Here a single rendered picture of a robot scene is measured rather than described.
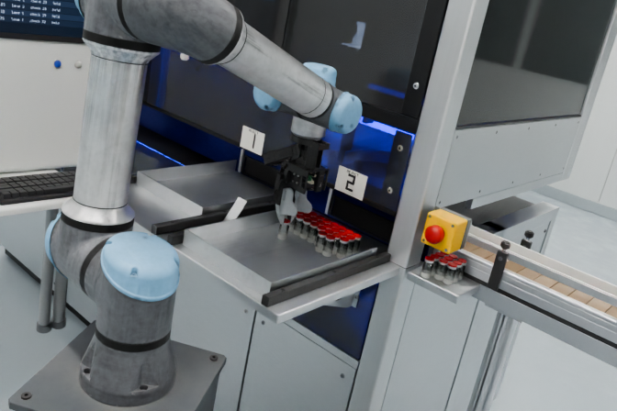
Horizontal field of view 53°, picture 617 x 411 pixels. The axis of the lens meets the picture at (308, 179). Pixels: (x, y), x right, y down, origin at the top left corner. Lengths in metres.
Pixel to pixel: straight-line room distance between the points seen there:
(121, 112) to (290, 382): 1.00
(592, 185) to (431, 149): 4.76
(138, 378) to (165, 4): 0.55
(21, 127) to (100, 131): 0.87
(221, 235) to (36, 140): 0.70
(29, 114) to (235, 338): 0.85
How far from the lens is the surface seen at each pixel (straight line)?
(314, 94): 1.08
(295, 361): 1.73
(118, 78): 0.99
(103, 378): 1.04
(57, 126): 1.91
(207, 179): 1.75
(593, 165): 6.04
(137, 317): 0.98
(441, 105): 1.34
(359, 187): 1.46
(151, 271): 0.95
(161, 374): 1.04
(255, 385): 1.88
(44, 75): 1.86
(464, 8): 1.33
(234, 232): 1.43
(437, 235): 1.33
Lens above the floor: 1.44
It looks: 17 degrees down
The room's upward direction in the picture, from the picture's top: 11 degrees clockwise
